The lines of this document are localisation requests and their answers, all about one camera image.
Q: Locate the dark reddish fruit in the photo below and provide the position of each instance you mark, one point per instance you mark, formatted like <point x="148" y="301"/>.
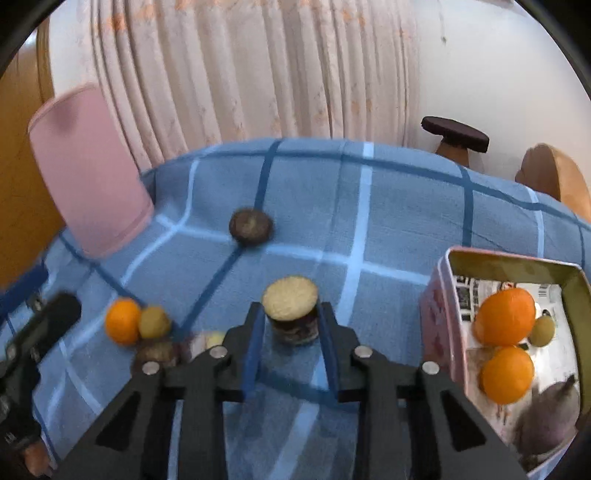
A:
<point x="156" y="351"/>

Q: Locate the pink tin box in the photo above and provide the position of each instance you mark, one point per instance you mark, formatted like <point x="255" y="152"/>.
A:
<point x="443" y="323"/>

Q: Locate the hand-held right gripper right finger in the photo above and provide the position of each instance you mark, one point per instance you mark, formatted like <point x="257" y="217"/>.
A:
<point x="327" y="341"/>

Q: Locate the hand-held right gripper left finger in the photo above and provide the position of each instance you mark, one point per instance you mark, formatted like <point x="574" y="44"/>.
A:
<point x="253" y="350"/>

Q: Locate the wooden headboard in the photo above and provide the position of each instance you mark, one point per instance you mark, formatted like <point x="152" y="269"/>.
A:
<point x="23" y="184"/>

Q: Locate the dark brown fruit half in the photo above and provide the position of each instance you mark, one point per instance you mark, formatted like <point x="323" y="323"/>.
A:
<point x="250" y="226"/>

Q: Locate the small green fruit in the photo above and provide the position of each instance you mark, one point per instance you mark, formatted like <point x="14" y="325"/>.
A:
<point x="541" y="330"/>

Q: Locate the large orange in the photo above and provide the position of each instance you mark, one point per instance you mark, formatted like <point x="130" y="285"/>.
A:
<point x="505" y="316"/>

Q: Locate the blue checked blanket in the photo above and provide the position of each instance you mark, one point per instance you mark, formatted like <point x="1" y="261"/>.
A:
<point x="369" y="221"/>

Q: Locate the person's left hand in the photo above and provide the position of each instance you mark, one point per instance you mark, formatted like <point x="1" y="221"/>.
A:
<point x="36" y="458"/>

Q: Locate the pale cream fruit piece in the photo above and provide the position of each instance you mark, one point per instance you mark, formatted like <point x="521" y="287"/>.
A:
<point x="210" y="342"/>

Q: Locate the pale floral curtain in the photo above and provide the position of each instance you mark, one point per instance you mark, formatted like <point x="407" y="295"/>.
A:
<point x="258" y="69"/>

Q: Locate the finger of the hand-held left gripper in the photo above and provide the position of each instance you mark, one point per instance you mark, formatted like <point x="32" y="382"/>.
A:
<point x="57" y="314"/>

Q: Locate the dark round stool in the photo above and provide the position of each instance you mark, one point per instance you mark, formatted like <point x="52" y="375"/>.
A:
<point x="457" y="131"/>

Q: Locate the medium orange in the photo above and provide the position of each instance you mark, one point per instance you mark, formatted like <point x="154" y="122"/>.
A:
<point x="507" y="374"/>

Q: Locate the purple round fruit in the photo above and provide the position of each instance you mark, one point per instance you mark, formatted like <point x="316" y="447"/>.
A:
<point x="549" y="420"/>

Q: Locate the yellow-green fruit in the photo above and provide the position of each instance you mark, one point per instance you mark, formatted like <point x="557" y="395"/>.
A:
<point x="155" y="321"/>

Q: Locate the wooden chair back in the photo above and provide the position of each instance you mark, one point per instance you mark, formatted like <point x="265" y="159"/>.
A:
<point x="554" y="177"/>

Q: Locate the small orange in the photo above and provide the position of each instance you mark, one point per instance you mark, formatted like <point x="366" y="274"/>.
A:
<point x="122" y="321"/>

